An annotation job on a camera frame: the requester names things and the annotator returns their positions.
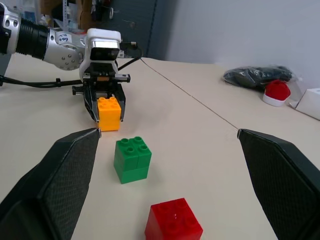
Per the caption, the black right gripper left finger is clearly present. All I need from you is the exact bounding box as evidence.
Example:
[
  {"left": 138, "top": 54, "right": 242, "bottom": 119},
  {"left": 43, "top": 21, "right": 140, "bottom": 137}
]
[{"left": 0, "top": 127, "right": 102, "bottom": 240}]

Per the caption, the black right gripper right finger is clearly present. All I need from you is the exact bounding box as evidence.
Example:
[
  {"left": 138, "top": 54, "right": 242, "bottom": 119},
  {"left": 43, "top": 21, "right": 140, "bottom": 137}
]
[{"left": 236, "top": 128, "right": 320, "bottom": 240}]

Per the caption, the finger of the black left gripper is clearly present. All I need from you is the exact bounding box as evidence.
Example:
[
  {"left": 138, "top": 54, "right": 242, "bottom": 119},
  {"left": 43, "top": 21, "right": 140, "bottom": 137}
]
[
  {"left": 111, "top": 84, "right": 127, "bottom": 123},
  {"left": 83, "top": 84, "right": 100, "bottom": 124}
]

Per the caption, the orange toy brick cube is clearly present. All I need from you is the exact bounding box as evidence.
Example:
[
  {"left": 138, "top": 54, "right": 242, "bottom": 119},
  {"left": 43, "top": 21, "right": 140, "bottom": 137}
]
[{"left": 96, "top": 96, "right": 123, "bottom": 132}]

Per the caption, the green toy brick cube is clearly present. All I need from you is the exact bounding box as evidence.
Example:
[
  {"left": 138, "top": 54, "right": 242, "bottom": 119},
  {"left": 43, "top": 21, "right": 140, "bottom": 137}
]
[{"left": 113, "top": 136, "right": 153, "bottom": 185}]

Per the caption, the dark grey cabinet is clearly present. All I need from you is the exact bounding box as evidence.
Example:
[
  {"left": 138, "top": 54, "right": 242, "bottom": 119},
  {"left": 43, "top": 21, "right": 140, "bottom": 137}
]
[{"left": 117, "top": 0, "right": 179, "bottom": 61}]

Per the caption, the white cardboard box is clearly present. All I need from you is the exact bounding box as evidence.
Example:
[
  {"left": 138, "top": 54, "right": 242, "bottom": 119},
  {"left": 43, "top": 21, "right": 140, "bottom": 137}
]
[{"left": 289, "top": 87, "right": 320, "bottom": 118}]

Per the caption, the red and white hat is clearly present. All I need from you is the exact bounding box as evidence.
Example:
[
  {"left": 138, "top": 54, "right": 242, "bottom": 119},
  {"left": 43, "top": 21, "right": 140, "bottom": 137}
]
[{"left": 262, "top": 79, "right": 292, "bottom": 108}]

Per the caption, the black plastic bag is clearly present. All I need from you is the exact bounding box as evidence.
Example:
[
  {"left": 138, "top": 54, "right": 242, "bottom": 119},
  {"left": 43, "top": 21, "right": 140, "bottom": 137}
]
[{"left": 222, "top": 65, "right": 303, "bottom": 92}]

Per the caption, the red toy brick cube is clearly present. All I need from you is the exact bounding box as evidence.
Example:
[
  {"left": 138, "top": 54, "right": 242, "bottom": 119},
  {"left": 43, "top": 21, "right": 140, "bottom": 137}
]
[{"left": 144, "top": 197, "right": 204, "bottom": 240}]

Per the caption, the thin black camera cable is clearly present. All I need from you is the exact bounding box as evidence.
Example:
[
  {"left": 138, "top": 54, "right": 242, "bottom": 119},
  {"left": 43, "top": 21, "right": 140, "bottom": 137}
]
[{"left": 116, "top": 40, "right": 144, "bottom": 72}]

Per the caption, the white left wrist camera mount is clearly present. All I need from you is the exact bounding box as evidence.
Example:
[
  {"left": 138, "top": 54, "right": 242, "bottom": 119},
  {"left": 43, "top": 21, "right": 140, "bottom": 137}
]
[{"left": 78, "top": 28, "right": 123, "bottom": 81}]

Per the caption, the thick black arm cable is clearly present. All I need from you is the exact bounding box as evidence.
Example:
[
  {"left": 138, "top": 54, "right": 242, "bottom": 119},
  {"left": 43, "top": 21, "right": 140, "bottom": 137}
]
[{"left": 0, "top": 76, "right": 84, "bottom": 89}]

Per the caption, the white perforated shelf post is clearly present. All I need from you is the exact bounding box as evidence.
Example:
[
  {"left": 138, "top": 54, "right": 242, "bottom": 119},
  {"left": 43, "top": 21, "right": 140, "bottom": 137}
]
[{"left": 63, "top": 0, "right": 71, "bottom": 33}]

